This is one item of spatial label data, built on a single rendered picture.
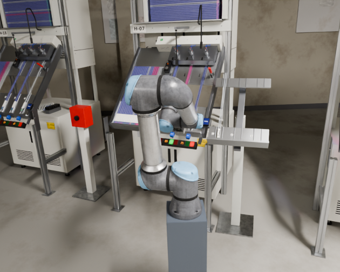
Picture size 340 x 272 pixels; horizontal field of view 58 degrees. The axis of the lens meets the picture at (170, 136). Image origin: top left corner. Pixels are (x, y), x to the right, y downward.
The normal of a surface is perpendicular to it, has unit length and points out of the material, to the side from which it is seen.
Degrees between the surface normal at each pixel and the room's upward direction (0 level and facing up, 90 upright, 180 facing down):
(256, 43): 90
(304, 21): 90
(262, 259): 0
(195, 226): 90
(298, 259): 0
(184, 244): 90
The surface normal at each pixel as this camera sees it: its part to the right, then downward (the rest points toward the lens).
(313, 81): 0.01, 0.34
